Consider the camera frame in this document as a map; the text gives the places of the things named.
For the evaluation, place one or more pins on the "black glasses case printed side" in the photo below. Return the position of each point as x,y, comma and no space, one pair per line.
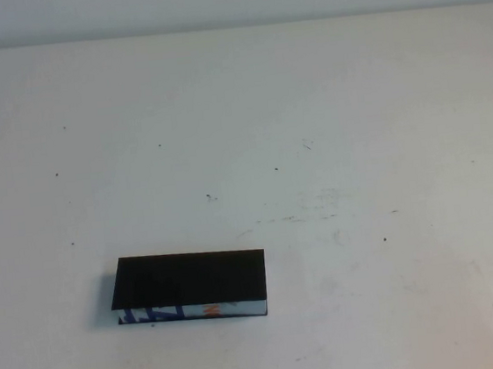
190,278

